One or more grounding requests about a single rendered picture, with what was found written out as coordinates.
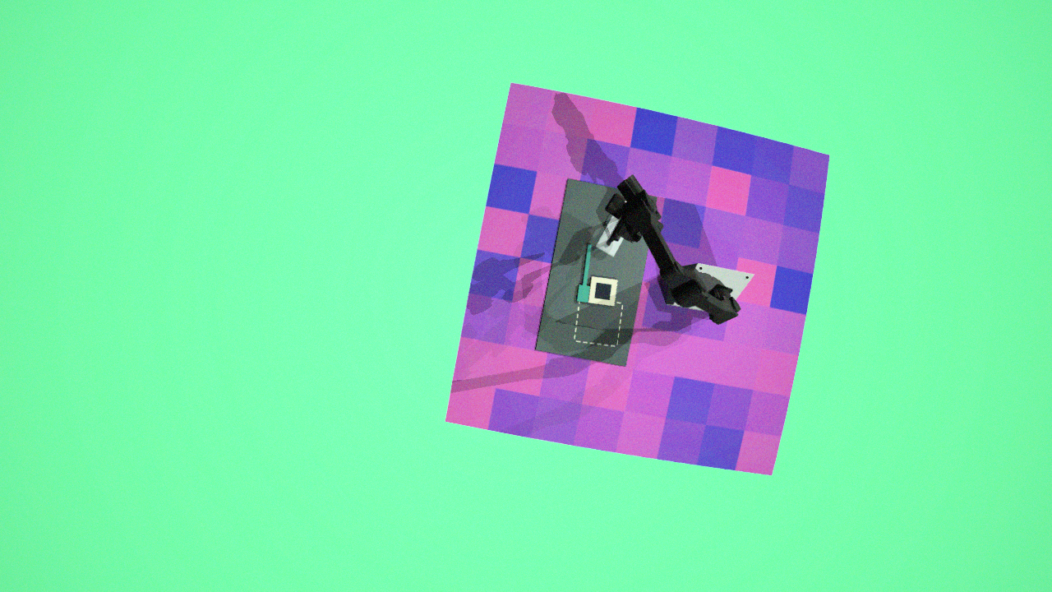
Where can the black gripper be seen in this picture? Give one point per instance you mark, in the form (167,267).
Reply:
(614,207)

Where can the cream square tile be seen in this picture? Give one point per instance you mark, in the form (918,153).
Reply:
(602,291)

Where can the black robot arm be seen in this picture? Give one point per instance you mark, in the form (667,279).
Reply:
(640,218)

